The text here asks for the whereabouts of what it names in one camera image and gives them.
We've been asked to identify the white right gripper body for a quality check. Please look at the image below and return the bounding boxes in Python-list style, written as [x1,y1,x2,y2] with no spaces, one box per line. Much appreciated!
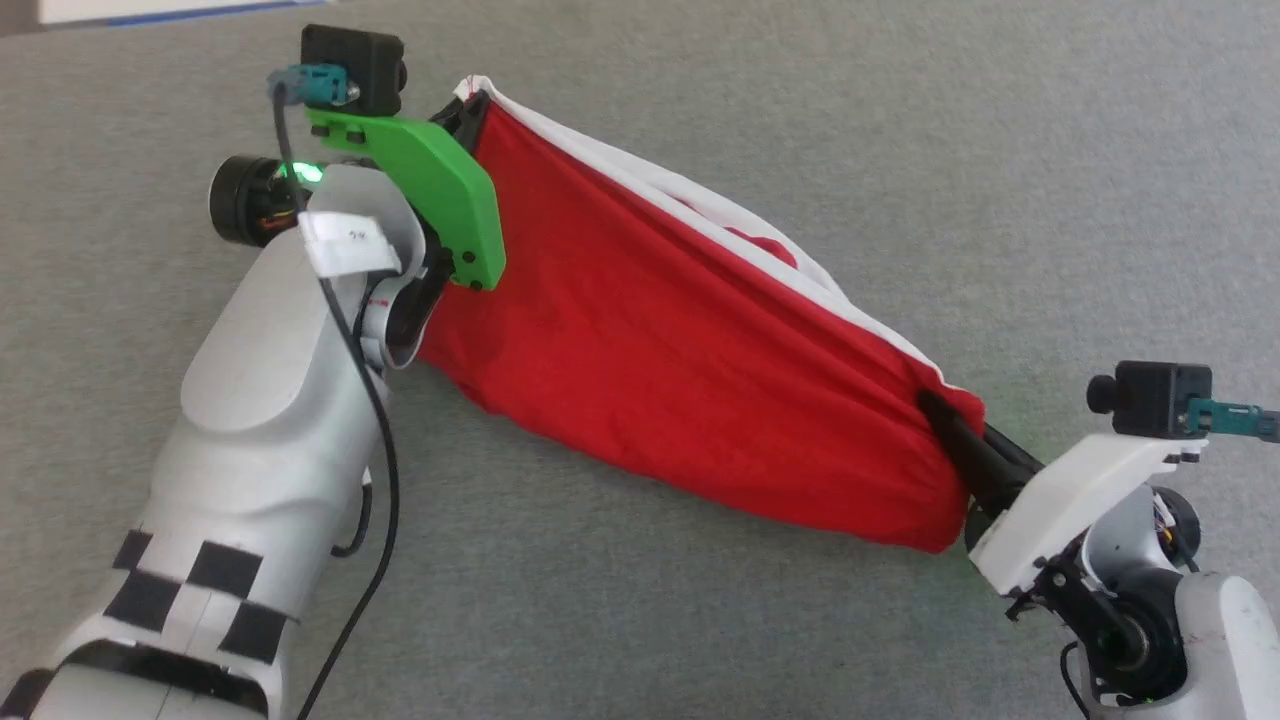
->
[968,432,1210,623]

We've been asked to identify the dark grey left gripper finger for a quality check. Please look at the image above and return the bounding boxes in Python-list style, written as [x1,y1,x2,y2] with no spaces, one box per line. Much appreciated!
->
[430,90,492,153]

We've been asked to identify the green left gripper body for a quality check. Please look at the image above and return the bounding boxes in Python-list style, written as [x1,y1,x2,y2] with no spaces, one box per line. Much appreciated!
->
[210,108,507,351]

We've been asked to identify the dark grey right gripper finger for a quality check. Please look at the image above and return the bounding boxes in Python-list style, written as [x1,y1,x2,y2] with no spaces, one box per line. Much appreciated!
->
[915,390,1023,513]
[985,424,1047,481]

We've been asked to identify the red garment with white trim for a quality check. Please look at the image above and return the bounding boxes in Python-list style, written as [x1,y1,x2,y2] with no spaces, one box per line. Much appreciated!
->
[415,75,987,554]

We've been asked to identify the white box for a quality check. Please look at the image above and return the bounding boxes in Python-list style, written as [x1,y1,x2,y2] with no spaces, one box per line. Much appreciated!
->
[38,0,301,28]

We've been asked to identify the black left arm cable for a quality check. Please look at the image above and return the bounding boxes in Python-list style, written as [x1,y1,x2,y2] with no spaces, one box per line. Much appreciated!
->
[267,64,402,720]

